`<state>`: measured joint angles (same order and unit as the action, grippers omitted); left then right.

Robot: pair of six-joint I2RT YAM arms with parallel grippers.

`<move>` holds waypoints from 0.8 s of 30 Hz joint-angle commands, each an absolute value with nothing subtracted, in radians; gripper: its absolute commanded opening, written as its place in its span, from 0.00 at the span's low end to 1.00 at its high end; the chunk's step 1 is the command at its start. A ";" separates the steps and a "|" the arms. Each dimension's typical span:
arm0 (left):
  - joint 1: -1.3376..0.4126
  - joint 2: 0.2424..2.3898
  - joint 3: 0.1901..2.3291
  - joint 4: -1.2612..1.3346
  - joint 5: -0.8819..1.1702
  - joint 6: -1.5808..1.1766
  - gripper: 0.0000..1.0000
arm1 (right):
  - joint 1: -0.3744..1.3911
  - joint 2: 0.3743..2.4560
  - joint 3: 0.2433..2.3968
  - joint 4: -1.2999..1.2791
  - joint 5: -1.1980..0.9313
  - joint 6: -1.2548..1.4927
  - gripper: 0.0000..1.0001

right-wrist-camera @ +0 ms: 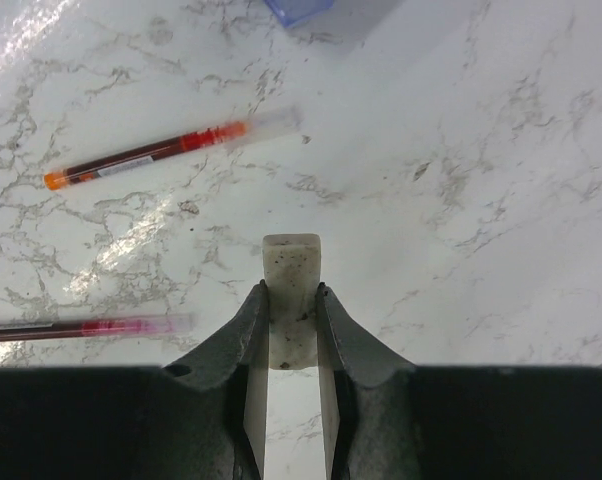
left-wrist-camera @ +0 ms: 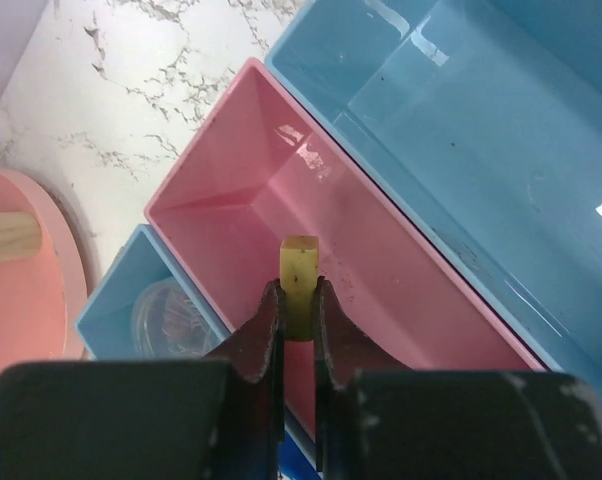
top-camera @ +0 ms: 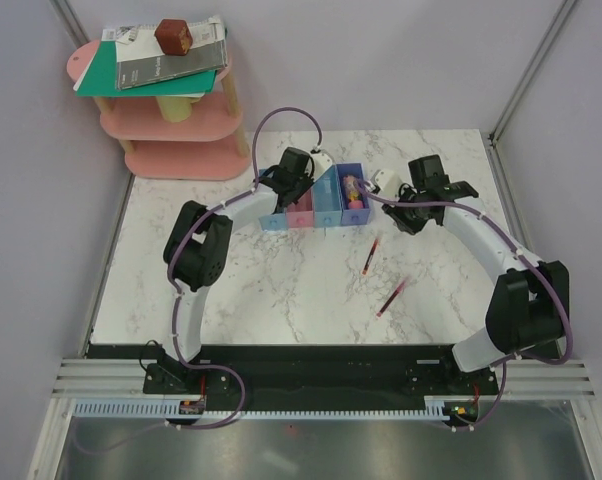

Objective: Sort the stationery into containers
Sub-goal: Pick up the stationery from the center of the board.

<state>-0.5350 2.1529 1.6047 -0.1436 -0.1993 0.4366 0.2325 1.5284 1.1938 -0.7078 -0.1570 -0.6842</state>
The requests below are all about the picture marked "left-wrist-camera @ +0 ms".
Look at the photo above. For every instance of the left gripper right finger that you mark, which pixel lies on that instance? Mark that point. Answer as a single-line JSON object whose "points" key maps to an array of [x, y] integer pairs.
{"points": [[378, 419]]}

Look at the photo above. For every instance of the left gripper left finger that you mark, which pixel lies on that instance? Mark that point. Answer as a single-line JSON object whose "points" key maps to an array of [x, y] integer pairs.
{"points": [[217, 417]]}

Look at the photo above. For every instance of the clear paperclip jar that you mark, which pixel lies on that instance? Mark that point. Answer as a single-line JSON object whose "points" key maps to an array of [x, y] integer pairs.
{"points": [[165, 323]]}

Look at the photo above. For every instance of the tan cork eraser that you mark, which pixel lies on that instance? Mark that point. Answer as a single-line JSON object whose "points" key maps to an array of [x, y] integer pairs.
{"points": [[298, 275]]}

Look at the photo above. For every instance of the pastel four-compartment drawer organizer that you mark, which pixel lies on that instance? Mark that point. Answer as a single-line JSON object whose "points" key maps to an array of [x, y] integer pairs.
{"points": [[448, 157]]}

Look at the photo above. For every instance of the pink three-tier shelf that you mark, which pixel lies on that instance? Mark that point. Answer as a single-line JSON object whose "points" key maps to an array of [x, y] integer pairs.
{"points": [[41, 296]]}

